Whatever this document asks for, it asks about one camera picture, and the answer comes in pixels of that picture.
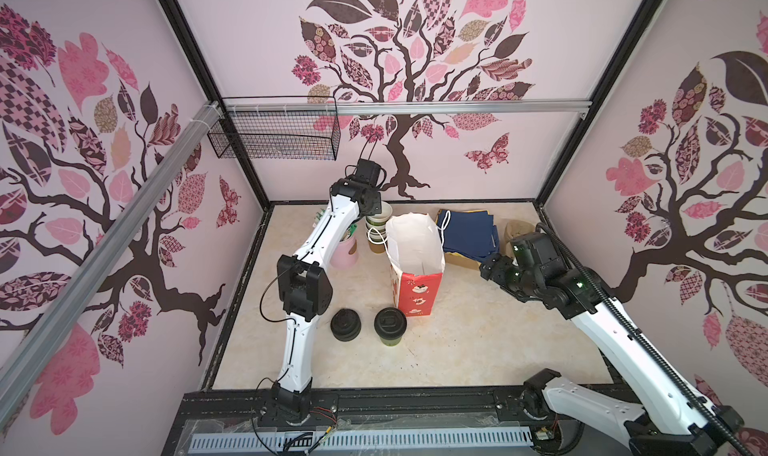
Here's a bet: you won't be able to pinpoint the stack of green paper cups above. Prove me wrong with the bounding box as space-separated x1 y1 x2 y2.
365 202 393 254

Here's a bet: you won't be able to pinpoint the brown pulp cup carriers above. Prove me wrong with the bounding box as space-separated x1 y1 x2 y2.
503 219 535 258

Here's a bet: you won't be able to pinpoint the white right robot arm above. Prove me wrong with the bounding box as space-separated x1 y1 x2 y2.
479 224 750 455

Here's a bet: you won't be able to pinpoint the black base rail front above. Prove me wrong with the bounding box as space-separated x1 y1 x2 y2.
161 383 637 456

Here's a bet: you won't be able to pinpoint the red white paper takeout bag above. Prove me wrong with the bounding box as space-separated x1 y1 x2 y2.
385 213 446 317

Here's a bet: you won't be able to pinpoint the green paper coffee cup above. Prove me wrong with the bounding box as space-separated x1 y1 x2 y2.
380 337 402 347

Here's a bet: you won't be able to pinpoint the stack of black cup lids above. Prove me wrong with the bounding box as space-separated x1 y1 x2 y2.
330 308 362 342

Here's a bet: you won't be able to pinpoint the aluminium horizontal rail back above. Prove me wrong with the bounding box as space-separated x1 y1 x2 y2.
225 98 592 116

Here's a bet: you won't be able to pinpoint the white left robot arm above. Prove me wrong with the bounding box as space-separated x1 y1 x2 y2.
264 158 386 423

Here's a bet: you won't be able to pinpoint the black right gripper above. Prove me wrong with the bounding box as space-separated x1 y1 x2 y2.
476 250 538 299

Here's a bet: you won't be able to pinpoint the pink plastic straw holder cup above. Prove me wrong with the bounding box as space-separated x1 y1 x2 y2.
331 236 359 270

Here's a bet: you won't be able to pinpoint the aluminium diagonal rail left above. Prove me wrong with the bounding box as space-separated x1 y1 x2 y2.
1 101 222 423

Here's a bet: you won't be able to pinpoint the white slotted cable duct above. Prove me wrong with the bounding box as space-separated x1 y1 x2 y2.
186 427 533 455

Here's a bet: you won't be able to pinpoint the black plastic cup lid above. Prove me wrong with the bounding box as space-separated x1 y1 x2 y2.
374 307 407 338

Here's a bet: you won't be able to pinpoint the black vertical frame post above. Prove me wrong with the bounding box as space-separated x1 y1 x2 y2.
157 0 271 211

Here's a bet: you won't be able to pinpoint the black wire mesh basket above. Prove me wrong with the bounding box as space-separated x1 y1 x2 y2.
208 96 341 160

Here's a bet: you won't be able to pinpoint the navy blue paper bags stack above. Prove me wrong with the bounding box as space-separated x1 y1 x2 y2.
436 209 500 270

